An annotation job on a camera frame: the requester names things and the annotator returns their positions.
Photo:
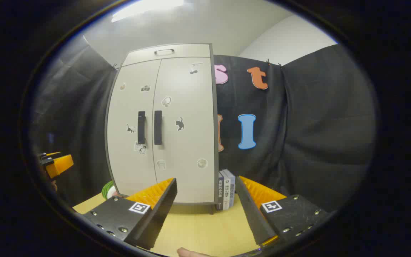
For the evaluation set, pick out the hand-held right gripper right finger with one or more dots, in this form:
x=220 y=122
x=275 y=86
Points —
x=252 y=217

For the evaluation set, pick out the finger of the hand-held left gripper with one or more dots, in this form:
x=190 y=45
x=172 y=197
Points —
x=48 y=155
x=59 y=165

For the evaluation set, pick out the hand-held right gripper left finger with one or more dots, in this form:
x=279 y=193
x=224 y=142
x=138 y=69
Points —
x=162 y=210

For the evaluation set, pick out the beige cabinet door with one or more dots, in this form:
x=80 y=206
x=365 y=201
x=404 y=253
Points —
x=191 y=107
x=127 y=107

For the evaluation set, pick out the grey double-door shoe cabinet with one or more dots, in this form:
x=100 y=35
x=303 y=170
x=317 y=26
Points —
x=216 y=125

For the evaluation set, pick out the beige cabinet drawer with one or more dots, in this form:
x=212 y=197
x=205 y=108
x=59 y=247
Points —
x=191 y=53

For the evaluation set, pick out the white book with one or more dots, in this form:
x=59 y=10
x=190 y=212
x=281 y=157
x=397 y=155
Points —
x=226 y=192

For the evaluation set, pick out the dark grey book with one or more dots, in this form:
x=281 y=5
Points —
x=220 y=192

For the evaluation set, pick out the green and white toy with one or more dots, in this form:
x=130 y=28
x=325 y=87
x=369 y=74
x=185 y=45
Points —
x=108 y=191

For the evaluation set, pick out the black backdrop cloth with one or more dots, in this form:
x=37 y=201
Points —
x=316 y=125

